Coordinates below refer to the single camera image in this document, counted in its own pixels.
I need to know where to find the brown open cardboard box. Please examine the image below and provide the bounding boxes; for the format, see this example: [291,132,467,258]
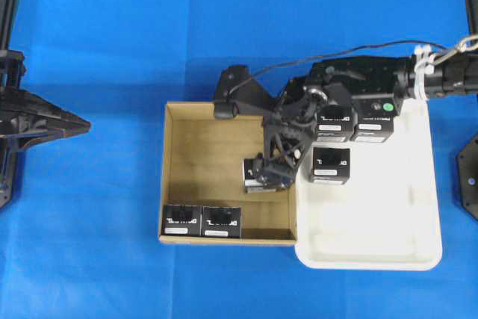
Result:
[158,102,297,247]

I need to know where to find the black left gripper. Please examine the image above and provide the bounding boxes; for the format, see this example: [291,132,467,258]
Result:
[1,89,91,152]

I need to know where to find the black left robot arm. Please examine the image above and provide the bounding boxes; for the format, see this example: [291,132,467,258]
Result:
[1,0,91,207]

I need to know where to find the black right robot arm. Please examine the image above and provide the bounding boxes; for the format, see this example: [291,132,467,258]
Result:
[229,35,477,189]

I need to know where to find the black box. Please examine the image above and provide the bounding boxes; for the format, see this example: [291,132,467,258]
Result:
[243,158,286,193]
[161,205,202,237]
[315,105,355,143]
[350,116,394,143]
[201,206,242,238]
[309,147,350,185]

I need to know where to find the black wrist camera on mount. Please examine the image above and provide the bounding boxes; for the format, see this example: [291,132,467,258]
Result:
[213,65,275,120]

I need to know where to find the white cable ties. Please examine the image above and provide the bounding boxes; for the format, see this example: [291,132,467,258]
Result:
[413,45,436,101]

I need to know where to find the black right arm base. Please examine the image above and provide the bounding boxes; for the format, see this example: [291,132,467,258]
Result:
[456,134,478,220]

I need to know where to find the white plastic tray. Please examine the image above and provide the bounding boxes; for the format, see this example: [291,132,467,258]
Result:
[295,100,443,270]

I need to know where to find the thin black camera cable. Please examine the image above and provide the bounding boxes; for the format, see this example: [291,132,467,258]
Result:
[228,40,449,92]

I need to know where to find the blue table cloth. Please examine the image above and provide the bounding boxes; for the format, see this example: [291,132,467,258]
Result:
[1,0,477,318]

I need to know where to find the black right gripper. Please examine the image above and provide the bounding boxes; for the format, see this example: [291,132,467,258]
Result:
[253,56,406,187]

